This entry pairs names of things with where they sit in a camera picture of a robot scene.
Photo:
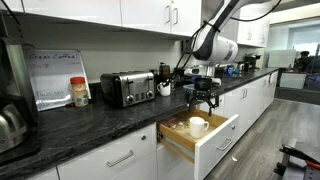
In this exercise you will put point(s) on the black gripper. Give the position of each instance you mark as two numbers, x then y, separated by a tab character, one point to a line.
203	86

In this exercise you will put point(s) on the white ceramic cup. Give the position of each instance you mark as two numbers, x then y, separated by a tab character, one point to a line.
197	128

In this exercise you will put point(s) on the white drawer with wooden interior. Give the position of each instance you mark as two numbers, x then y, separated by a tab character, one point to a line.
213	146

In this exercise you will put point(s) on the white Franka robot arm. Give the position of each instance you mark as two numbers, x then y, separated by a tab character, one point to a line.
216	50

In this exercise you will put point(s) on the small white drawer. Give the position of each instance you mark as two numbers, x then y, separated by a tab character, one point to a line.
221	106

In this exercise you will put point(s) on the white drawer with lock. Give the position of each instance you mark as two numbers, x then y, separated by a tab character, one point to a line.
110	156

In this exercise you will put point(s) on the clear plastic lidded container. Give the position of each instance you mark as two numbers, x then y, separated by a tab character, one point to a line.
187	87

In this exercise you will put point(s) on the brown sugar packet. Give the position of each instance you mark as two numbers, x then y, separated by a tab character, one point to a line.
181	126

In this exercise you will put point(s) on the pink packet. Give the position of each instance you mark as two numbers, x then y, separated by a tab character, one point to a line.
169	122

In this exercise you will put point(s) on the white ceramic mug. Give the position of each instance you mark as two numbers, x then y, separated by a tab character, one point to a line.
164	90

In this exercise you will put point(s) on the blue bottle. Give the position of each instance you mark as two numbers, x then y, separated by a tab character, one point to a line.
230	70

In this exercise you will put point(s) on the tall brown canister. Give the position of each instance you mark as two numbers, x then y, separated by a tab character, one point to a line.
164	71

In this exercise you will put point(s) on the small black coffee maker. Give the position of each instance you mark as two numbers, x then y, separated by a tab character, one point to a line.
250	61

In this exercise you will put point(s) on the stainless steel toaster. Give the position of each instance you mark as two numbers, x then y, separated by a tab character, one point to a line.
128	88

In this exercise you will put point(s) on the white background panel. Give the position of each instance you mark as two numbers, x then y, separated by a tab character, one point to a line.
281	58

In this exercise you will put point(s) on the white background desk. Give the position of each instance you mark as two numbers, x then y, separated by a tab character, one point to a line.
292	81

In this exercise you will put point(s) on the seated person in background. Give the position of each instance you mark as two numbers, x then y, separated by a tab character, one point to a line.
303	60

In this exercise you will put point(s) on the jar with orange lid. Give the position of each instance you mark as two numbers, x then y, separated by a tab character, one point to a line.
79	93

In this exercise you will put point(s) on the white upper cabinets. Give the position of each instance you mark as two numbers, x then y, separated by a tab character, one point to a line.
83	10

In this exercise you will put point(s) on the whiteboard coffee sign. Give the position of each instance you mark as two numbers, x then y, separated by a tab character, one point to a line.
53	76

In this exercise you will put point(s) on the black steel coffee machine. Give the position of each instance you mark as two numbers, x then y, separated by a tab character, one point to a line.
16	76

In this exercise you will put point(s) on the stainless steel carafe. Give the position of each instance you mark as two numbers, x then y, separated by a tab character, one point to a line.
10	126

